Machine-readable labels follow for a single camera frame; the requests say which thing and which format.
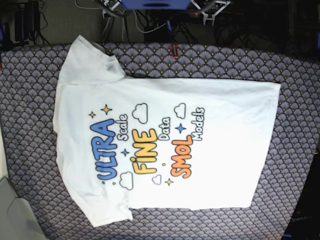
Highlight white printed T-shirt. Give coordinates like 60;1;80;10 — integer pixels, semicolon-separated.
53;36;281;227

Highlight patterned fan-motif tablecloth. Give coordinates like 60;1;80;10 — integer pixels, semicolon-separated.
0;43;320;240

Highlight blue box overhead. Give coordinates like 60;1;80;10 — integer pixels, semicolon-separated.
121;0;191;10

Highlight black power strip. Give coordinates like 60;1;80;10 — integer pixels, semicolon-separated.
189;8;243;26

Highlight red table clamp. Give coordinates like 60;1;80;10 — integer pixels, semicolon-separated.
169;44;179;59

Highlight white cable bundle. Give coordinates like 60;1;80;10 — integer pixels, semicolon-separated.
74;0;168;42

